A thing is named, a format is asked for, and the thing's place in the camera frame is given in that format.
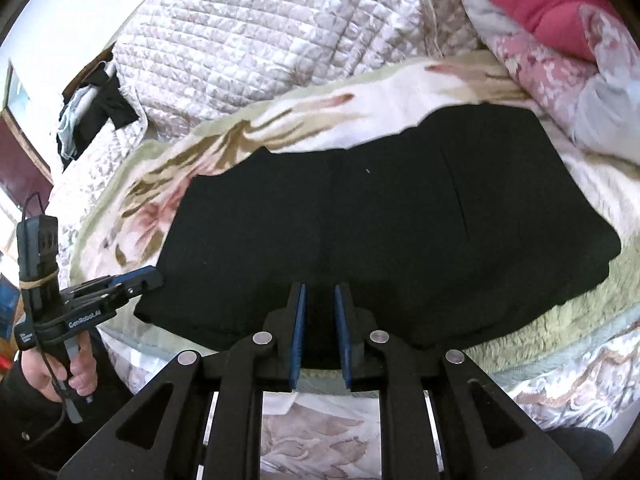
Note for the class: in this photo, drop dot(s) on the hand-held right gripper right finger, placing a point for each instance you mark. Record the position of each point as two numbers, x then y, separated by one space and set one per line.
342 340

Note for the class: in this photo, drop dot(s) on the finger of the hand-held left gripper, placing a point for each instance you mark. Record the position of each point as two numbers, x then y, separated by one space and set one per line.
95 292
142 277

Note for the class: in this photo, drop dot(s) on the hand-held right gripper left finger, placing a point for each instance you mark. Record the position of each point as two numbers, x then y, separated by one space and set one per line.
298 340

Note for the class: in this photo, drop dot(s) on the black pants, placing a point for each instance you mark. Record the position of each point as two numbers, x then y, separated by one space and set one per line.
375 220

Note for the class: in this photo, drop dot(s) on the person's left forearm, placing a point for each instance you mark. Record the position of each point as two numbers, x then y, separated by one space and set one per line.
30 435

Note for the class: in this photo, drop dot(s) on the person's left hand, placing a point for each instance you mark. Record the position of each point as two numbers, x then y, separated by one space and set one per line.
57 375

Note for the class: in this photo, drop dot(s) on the blue box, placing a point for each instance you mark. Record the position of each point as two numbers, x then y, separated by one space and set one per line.
6 310

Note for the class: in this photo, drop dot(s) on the dark red furniture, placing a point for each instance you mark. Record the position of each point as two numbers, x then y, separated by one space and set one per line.
22 150

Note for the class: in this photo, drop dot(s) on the light blue garment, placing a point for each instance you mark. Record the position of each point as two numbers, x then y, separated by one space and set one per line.
67 120

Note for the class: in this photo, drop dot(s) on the black garment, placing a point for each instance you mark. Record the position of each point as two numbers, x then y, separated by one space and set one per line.
117 105

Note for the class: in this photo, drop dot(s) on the printed fleece blanket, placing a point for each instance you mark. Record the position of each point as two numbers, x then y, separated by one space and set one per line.
300 110

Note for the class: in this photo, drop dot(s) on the person's leg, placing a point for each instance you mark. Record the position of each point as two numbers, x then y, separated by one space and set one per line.
577 455

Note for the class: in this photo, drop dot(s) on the quilted floral bedspread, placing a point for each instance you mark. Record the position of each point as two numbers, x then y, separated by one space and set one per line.
250 35

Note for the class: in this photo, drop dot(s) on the pink floral comforter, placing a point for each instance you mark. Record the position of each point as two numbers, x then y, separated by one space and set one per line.
545 75

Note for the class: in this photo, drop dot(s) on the brown wooden bed frame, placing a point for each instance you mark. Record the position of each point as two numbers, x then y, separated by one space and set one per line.
87 72

